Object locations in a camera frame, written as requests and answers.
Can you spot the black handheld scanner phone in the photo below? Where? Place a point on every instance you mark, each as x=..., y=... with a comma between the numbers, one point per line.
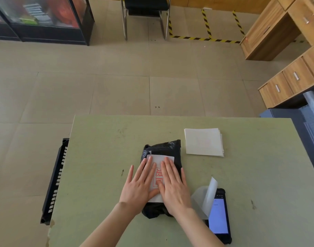
x=218, y=218

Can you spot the white label with red print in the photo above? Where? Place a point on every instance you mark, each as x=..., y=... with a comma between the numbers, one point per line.
x=159, y=162

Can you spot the black plastic crate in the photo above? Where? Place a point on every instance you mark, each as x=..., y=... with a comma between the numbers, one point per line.
x=55, y=181

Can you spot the person's right forearm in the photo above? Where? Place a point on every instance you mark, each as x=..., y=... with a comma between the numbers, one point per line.
x=198, y=227

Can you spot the wooden drawer cabinet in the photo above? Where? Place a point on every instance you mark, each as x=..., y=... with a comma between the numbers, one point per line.
x=293, y=79

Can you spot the wooden desk with drawers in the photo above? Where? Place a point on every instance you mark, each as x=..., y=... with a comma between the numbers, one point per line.
x=270, y=30

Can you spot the grey plastic crate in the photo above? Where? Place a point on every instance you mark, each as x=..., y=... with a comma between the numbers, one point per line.
x=301, y=126

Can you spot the black plastic parcel bag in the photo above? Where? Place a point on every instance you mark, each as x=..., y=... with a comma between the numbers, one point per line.
x=163, y=147

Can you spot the black glass display cabinet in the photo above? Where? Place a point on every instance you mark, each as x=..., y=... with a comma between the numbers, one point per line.
x=51, y=30

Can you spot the stack of white label sheets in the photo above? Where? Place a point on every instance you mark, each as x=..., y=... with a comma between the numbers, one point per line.
x=203, y=141

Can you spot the person's left forearm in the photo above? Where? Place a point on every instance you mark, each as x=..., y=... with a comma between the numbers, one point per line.
x=110, y=226

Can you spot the person's left little finger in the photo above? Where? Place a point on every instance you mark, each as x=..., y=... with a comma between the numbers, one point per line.
x=130, y=174

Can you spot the person's right thumb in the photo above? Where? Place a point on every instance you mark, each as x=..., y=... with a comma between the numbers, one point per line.
x=160, y=189

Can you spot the person's left middle finger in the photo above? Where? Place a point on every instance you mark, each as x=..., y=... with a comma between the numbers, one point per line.
x=147, y=171

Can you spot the person's right little finger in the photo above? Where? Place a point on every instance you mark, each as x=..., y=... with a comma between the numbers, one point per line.
x=183, y=177

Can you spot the green box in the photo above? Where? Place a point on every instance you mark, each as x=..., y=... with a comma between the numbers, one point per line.
x=28, y=21

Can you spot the person's right middle finger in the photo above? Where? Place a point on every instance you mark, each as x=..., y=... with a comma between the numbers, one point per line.
x=171, y=171

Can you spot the person's left hand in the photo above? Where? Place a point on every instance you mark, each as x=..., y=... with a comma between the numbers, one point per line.
x=136, y=190

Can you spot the black chair with metal legs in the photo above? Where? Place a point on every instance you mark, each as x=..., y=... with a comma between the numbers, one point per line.
x=146, y=5

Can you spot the person's left thumb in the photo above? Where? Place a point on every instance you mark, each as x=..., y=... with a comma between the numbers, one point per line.
x=154, y=194

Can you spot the stack of grey boxes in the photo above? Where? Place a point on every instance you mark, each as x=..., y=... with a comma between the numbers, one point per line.
x=38, y=12

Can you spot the person's right hand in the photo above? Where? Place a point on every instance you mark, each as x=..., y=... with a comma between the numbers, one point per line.
x=175, y=191

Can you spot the red packets in cabinet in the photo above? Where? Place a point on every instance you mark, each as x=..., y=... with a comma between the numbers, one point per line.
x=63, y=11

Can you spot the translucent label backing paper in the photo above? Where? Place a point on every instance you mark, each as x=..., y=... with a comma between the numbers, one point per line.
x=202, y=200

